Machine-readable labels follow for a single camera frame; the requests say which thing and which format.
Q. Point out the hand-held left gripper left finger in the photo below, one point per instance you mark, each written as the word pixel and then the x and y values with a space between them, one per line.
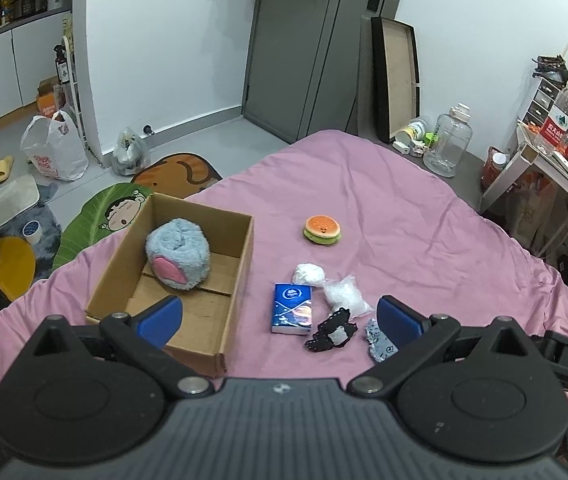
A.
pixel 161 317

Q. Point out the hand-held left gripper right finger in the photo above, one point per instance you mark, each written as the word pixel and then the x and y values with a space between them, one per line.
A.
pixel 401 322

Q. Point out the blue patterned cloth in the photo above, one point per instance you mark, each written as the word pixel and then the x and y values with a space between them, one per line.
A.
pixel 377 346

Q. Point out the brown cardboard box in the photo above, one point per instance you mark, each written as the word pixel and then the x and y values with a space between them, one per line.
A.
pixel 199 320

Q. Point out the clear plastic bag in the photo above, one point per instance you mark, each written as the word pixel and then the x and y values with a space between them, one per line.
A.
pixel 344 295

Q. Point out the black and white plush patch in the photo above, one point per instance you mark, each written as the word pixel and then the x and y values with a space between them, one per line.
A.
pixel 321 341

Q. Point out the white paper ball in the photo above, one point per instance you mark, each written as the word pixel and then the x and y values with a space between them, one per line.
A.
pixel 309 274

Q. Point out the blue tissue packet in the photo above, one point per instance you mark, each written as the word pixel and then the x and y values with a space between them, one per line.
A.
pixel 291 307

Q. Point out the burger plush toy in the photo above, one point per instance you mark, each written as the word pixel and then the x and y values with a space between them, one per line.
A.
pixel 322 230

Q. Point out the grey-blue fluffy paw plush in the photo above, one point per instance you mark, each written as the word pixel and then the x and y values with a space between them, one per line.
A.
pixel 174 245

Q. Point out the green leaf cartoon rug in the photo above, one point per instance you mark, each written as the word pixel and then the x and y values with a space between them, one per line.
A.
pixel 89 225

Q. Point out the pink bed sheet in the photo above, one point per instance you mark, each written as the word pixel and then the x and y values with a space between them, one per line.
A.
pixel 388 200

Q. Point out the grey-blue fuzzy rug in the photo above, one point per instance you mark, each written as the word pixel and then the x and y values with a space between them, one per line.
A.
pixel 48 232

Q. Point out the orange cat floor rug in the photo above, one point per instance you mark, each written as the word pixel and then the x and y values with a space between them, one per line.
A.
pixel 179 170

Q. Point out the blue tape roll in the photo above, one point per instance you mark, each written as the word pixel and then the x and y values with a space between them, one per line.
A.
pixel 31 231

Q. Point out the brown paper bag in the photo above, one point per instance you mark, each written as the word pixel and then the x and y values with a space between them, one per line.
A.
pixel 531 210

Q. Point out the yellow stool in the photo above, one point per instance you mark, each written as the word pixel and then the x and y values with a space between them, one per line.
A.
pixel 11 265

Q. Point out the grey translucent trash bag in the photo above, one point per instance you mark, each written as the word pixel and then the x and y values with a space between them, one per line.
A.
pixel 129 155

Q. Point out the small white figurine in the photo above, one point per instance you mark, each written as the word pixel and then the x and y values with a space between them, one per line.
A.
pixel 418 149

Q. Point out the small white charger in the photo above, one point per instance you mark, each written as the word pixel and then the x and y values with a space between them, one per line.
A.
pixel 400 147

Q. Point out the clear plastic water jug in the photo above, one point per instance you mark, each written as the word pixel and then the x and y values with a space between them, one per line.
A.
pixel 447 142

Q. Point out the small green container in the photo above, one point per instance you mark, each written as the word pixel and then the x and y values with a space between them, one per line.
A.
pixel 430 138

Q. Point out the white round jar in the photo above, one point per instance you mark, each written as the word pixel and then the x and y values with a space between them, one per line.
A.
pixel 409 132

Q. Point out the white desk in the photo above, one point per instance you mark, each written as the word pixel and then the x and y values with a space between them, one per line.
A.
pixel 553 170

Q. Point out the white floor mat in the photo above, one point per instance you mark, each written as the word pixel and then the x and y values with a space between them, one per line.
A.
pixel 4 205

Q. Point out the white plastic shopping bag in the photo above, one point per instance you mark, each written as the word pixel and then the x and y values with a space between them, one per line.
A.
pixel 56 150

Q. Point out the yellow slipper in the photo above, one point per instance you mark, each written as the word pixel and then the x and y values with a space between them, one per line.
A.
pixel 3 170

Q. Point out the white narrow rack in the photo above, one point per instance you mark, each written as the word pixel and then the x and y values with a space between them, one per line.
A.
pixel 75 90

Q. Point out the orange printed cardboard box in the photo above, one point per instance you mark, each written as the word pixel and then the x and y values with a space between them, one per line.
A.
pixel 49 100

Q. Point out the clear jar red label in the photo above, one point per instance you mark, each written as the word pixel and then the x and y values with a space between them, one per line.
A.
pixel 566 110

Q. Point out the small drawer organizer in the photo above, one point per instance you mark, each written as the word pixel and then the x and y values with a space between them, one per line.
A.
pixel 543 102

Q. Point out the dark spray bottle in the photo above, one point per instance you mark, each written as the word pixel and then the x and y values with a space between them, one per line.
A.
pixel 62 67

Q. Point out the grey door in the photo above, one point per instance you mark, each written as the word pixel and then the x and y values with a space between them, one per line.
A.
pixel 304 60

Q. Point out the white cabinet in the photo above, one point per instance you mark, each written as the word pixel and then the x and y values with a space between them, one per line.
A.
pixel 19 65

